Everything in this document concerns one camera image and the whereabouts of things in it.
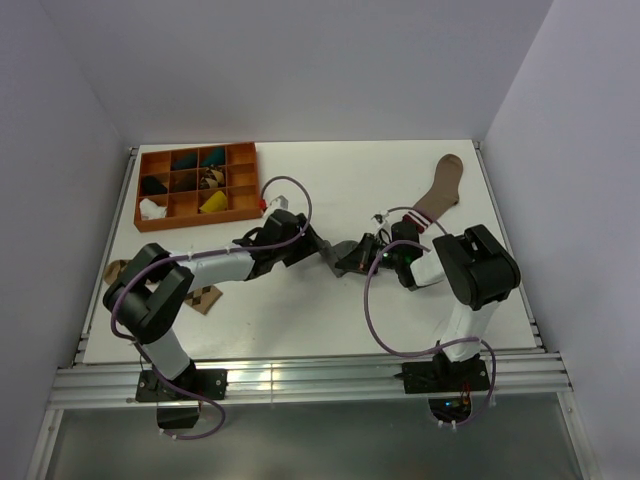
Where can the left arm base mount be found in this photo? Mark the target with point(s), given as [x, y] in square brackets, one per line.
[179, 403]

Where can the grey sock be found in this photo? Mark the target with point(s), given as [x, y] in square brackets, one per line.
[336, 256]

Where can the dark brown rolled sock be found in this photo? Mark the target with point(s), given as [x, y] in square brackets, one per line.
[183, 181]

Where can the tan argyle sock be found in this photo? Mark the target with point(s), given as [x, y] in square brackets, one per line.
[201, 300]

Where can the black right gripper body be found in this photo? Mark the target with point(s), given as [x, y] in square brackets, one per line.
[391, 258]

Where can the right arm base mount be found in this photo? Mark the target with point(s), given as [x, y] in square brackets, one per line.
[441, 375]

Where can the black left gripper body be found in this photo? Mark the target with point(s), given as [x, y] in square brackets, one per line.
[305, 247]

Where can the dark blue rolled sock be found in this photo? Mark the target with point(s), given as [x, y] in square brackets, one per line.
[186, 162]

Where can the orange compartment tray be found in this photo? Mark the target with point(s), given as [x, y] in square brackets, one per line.
[242, 188]

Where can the white sock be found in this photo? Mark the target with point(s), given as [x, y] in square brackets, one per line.
[149, 210]

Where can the tan sock maroon striped cuff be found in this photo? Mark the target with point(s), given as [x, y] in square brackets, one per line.
[442, 195]

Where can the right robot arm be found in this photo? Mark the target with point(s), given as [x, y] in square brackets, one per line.
[479, 271]

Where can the brown argyle rolled sock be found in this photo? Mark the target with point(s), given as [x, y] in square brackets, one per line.
[212, 178]

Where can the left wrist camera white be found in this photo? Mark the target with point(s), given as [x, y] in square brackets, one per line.
[279, 202]

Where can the black sock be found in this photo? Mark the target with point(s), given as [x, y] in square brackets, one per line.
[152, 186]

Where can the yellow rolled sock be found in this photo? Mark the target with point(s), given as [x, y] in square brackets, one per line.
[217, 202]

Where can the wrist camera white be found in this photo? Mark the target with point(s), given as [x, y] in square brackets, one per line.
[279, 202]
[380, 222]

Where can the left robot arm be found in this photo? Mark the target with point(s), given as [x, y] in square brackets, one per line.
[147, 295]

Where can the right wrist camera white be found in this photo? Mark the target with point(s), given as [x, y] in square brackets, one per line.
[380, 222]

